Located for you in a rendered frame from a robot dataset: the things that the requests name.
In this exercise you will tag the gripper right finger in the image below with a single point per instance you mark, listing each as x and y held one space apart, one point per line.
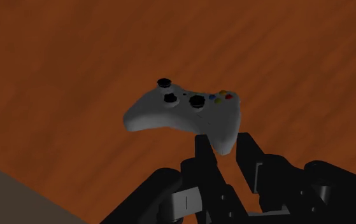
277 183

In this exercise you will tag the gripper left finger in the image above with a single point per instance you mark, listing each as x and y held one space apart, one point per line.
205 173

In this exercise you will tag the white game controller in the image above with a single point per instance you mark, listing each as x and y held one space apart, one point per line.
193 116

